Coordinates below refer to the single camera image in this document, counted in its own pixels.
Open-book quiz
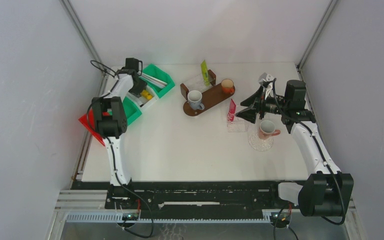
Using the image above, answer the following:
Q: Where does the brown ceramic cup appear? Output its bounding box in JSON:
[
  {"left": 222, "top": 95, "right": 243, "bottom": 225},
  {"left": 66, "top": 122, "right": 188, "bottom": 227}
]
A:
[{"left": 220, "top": 78, "right": 235, "bottom": 95}]

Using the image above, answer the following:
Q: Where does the clear oval acrylic plate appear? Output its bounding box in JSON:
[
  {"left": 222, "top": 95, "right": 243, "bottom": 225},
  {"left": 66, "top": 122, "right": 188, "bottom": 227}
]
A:
[{"left": 247, "top": 124, "right": 274, "bottom": 152}]

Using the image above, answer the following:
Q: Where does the red cup bin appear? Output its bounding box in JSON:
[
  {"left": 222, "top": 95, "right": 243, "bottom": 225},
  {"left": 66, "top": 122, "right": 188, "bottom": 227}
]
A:
[{"left": 78, "top": 108, "right": 105, "bottom": 146}]

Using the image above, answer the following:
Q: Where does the clear rectangular acrylic plate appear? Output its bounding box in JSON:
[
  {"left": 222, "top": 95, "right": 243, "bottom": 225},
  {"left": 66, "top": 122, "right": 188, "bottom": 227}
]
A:
[{"left": 226, "top": 108, "right": 249, "bottom": 133}]

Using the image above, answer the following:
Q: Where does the pink toothbrush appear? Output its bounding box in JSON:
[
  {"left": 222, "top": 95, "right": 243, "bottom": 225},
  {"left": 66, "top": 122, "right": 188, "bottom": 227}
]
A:
[{"left": 140, "top": 75, "right": 168, "bottom": 89}]

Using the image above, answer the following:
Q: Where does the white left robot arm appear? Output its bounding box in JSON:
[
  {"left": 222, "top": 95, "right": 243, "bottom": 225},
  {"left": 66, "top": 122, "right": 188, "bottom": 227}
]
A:
[{"left": 90, "top": 57, "right": 147, "bottom": 187}]

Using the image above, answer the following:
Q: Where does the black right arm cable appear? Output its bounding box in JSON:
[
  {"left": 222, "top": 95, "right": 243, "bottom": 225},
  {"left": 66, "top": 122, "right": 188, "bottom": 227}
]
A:
[{"left": 261, "top": 77, "right": 347, "bottom": 226}]

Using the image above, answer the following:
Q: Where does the aluminium frame post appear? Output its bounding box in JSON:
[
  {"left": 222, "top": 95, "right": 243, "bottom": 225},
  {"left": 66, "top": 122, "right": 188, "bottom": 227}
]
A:
[{"left": 60, "top": 0, "right": 108, "bottom": 75}]

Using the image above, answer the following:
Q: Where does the green toothpaste tube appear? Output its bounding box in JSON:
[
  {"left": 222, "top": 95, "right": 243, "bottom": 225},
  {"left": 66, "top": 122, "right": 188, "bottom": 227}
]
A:
[{"left": 200, "top": 60, "right": 210, "bottom": 87}]

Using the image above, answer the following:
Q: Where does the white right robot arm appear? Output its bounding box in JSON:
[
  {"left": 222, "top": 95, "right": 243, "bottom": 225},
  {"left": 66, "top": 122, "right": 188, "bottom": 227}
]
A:
[{"left": 236, "top": 79, "right": 354, "bottom": 220}]

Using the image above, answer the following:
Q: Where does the white toothpaste bin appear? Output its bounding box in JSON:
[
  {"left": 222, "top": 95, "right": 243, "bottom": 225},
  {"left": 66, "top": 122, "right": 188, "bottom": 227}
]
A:
[{"left": 126, "top": 85, "right": 159, "bottom": 113}]

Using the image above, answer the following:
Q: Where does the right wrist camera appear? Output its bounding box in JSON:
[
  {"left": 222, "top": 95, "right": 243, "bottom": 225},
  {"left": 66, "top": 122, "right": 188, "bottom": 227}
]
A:
[{"left": 258, "top": 72, "right": 277, "bottom": 99}]

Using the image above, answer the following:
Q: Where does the pink printed white mug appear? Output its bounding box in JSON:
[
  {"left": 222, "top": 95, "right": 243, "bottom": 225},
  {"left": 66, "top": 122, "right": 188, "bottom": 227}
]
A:
[{"left": 257, "top": 120, "right": 281, "bottom": 140}]

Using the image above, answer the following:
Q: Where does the green toothbrush bin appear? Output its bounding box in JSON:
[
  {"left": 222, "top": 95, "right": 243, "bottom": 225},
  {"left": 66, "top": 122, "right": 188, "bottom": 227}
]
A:
[{"left": 140, "top": 64, "right": 175, "bottom": 99}]

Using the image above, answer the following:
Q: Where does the green bin with rack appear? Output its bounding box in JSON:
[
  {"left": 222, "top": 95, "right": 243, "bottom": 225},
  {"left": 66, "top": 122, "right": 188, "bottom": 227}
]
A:
[{"left": 107, "top": 96, "right": 143, "bottom": 126}]

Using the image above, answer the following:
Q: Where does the pink toothpaste tube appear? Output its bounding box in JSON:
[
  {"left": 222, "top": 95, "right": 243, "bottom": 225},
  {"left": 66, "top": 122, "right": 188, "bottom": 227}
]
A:
[{"left": 227, "top": 99, "right": 237, "bottom": 122}]

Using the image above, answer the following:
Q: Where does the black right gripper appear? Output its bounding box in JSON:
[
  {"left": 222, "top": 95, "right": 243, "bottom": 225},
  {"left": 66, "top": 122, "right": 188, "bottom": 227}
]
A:
[{"left": 235, "top": 85, "right": 289, "bottom": 124}]

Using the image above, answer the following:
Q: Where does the brown oval wooden tray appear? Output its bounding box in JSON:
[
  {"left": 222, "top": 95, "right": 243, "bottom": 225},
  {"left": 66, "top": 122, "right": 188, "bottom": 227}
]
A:
[{"left": 182, "top": 83, "right": 235, "bottom": 117}]

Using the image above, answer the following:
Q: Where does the grey handled white mug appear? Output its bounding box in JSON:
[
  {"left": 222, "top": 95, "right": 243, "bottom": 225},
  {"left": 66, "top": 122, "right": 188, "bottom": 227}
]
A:
[{"left": 187, "top": 90, "right": 205, "bottom": 110}]

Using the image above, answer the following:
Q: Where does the yellow toothpaste tube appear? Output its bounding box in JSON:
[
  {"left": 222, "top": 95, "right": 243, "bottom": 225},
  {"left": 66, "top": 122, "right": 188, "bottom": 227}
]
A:
[{"left": 140, "top": 90, "right": 154, "bottom": 101}]

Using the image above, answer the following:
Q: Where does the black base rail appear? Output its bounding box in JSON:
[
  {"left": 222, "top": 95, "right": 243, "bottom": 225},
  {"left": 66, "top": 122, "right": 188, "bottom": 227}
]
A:
[{"left": 71, "top": 180, "right": 289, "bottom": 221}]

